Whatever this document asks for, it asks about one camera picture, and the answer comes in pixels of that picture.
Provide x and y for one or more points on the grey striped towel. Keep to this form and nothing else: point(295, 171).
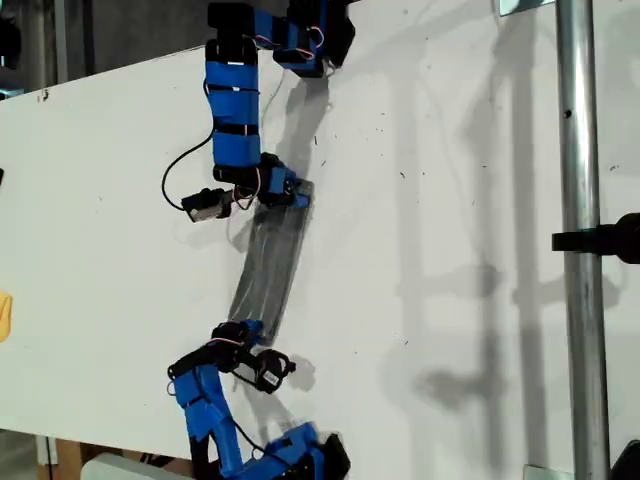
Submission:
point(272, 265)

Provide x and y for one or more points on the white box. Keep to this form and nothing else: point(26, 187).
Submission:
point(125, 470)

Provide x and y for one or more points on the wooden table leg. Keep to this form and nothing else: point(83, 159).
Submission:
point(65, 460)

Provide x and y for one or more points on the yellow object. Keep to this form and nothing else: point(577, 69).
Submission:
point(4, 317)

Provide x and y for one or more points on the black clamp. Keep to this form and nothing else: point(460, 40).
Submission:
point(600, 239)

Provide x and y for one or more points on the dark round object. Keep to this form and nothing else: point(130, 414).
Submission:
point(9, 40)

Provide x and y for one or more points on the black rounded object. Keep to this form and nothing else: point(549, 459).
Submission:
point(627, 462)

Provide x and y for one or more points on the black camera box on stalk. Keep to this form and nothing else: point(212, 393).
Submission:
point(205, 205)
point(267, 372)

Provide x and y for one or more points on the steel post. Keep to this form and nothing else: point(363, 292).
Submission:
point(580, 150)

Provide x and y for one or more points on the metal bracket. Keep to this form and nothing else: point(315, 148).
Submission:
point(517, 5)

